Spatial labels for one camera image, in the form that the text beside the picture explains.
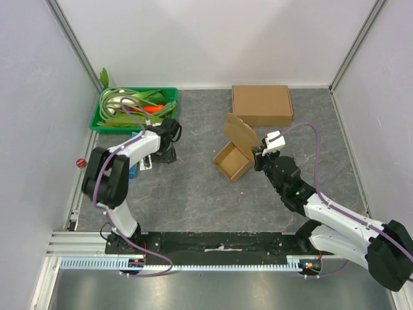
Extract aluminium frame post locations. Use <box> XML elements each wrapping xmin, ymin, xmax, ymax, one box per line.
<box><xmin>328</xmin><ymin>0</ymin><xmax>388</xmax><ymax>95</ymax></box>
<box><xmin>45</xmin><ymin>0</ymin><xmax>102</xmax><ymax>92</ymax></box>

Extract white toy radish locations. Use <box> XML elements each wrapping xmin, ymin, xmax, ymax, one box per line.
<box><xmin>106</xmin><ymin>96</ymin><xmax>137</xmax><ymax>114</ymax></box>

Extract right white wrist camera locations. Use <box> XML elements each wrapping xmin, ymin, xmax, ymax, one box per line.
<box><xmin>262</xmin><ymin>130</ymin><xmax>286</xmax><ymax>156</ymax></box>

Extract small white plastic packet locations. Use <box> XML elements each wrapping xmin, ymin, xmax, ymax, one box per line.
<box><xmin>139</xmin><ymin>155</ymin><xmax>152</xmax><ymax>171</ymax></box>

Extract large cardboard box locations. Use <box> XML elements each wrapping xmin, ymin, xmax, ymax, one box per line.
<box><xmin>232</xmin><ymin>85</ymin><xmax>294</xmax><ymax>127</ymax></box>

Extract small cardboard box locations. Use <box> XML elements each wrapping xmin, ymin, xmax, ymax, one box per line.
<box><xmin>212</xmin><ymin>113</ymin><xmax>260</xmax><ymax>182</ymax></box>

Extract blue rectangular box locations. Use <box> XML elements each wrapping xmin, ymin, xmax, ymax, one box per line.
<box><xmin>129</xmin><ymin>132</ymin><xmax>139</xmax><ymax>180</ymax></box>

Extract green long beans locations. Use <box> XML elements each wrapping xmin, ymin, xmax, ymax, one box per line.
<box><xmin>98</xmin><ymin>87</ymin><xmax>135</xmax><ymax>122</ymax></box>

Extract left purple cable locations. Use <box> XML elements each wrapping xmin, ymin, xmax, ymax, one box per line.
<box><xmin>92</xmin><ymin>96</ymin><xmax>175</xmax><ymax>278</ymax></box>

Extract orange toy carrot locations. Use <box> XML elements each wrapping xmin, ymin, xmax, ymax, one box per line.
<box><xmin>140</xmin><ymin>105</ymin><xmax>164</xmax><ymax>114</ymax></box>

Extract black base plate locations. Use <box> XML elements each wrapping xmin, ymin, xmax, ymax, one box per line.
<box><xmin>105</xmin><ymin>231</ymin><xmax>336</xmax><ymax>266</ymax></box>

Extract purple cable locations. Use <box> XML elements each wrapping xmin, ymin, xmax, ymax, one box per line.
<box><xmin>267</xmin><ymin>121</ymin><xmax>413</xmax><ymax>279</ymax></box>
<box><xmin>92</xmin><ymin>96</ymin><xmax>175</xmax><ymax>278</ymax></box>

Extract slotted cable duct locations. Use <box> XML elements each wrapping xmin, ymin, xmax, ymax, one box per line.
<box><xmin>60</xmin><ymin>257</ymin><xmax>318</xmax><ymax>272</ymax></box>

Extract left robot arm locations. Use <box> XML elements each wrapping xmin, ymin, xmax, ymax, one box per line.
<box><xmin>81</xmin><ymin>118</ymin><xmax>182</xmax><ymax>254</ymax></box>

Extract right aluminium frame post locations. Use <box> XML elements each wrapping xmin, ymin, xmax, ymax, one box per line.
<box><xmin>328</xmin><ymin>0</ymin><xmax>388</xmax><ymax>95</ymax></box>

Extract green lettuce leaf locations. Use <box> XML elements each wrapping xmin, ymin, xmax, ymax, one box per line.
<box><xmin>101</xmin><ymin>114</ymin><xmax>146</xmax><ymax>128</ymax></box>

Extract dark soda bottle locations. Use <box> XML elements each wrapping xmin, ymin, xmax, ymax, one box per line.
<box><xmin>76</xmin><ymin>158</ymin><xmax>87</xmax><ymax>169</ymax></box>

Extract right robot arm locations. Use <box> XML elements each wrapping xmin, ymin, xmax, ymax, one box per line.
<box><xmin>252</xmin><ymin>147</ymin><xmax>412</xmax><ymax>292</ymax></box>

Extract left aluminium frame post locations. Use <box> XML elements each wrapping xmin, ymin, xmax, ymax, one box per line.
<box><xmin>45</xmin><ymin>0</ymin><xmax>102</xmax><ymax>92</ymax></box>

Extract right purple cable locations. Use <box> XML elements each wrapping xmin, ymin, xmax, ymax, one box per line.
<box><xmin>267</xmin><ymin>121</ymin><xmax>413</xmax><ymax>279</ymax></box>

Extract green asparagus bundle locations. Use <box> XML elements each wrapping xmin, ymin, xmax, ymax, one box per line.
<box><xmin>152</xmin><ymin>101</ymin><xmax>177</xmax><ymax>118</ymax></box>

